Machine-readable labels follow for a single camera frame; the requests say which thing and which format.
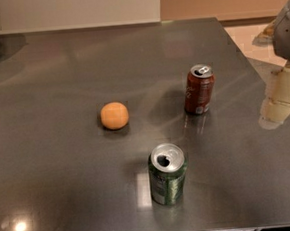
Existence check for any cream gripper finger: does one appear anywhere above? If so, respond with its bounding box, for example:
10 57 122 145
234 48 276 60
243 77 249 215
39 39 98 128
259 61 290 130

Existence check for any red coke can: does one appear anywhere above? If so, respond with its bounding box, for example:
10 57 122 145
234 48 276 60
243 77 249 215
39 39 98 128
184 64 215 115

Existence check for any green soda can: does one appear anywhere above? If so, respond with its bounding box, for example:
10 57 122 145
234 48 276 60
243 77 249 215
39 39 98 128
148 143 187 206

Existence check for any orange fruit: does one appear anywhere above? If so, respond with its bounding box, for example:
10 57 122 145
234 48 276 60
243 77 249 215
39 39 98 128
100 102 129 130

